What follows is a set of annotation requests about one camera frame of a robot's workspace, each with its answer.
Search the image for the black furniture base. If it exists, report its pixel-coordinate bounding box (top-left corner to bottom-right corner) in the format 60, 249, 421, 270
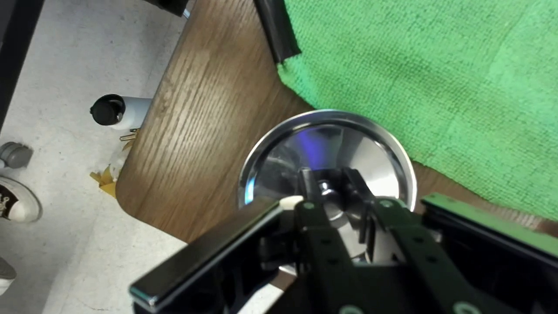
0, 0, 45, 127

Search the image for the white tube black cap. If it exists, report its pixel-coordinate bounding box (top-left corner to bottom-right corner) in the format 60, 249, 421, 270
88, 92, 154, 128

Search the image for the grey caster wheel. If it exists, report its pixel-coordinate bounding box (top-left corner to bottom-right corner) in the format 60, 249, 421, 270
0, 139, 34, 170

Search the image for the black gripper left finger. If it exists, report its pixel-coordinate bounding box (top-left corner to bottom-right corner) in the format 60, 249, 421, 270
126, 165, 372, 314

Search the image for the steel pot lid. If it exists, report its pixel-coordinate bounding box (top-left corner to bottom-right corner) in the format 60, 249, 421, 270
235, 108, 418, 270

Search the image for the yellow floor scrap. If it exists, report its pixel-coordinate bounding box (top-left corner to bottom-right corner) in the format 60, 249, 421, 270
88, 163, 121, 197

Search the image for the green cloth with black tabs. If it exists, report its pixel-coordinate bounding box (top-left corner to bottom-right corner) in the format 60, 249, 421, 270
252, 0, 558, 223

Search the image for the white sneaker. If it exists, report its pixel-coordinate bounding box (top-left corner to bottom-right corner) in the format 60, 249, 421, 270
0, 174, 43, 224

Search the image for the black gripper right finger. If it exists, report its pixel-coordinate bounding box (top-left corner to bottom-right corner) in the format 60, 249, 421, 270
339, 169, 558, 314

